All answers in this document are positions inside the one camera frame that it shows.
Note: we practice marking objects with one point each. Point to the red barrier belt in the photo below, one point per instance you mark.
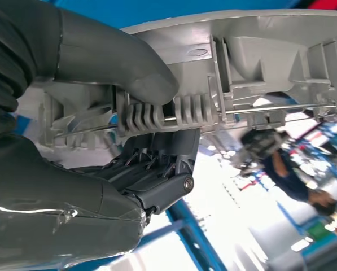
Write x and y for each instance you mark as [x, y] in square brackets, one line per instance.
[329, 3]

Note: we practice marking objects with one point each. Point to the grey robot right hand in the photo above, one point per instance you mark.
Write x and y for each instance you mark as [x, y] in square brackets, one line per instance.
[58, 209]

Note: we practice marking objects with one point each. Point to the person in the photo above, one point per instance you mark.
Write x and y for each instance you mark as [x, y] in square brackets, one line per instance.
[286, 175]

